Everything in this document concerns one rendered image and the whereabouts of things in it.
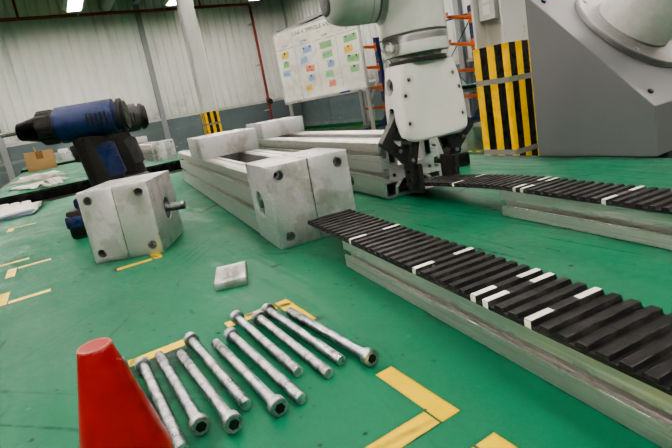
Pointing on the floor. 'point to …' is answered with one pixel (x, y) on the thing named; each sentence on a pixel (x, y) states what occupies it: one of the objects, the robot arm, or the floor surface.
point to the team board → (321, 62)
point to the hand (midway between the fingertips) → (433, 174)
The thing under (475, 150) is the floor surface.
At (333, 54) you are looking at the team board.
